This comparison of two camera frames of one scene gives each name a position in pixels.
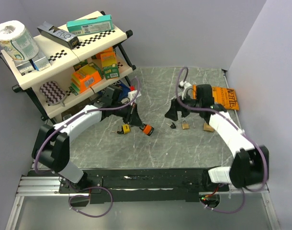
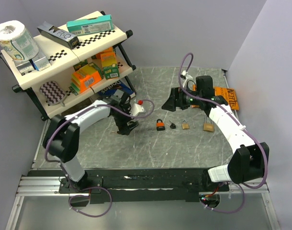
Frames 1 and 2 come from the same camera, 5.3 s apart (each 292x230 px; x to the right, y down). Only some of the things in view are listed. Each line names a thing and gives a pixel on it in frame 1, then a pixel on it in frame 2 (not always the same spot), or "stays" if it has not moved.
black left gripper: [135, 120] → [123, 128]
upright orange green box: [110, 68] stays
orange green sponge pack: [84, 78] stays
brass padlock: [185, 125] stays
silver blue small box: [40, 62] stays
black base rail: [143, 185] stays
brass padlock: [207, 128] stays
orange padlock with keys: [148, 130] → [160, 125]
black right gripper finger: [172, 112] → [174, 101]
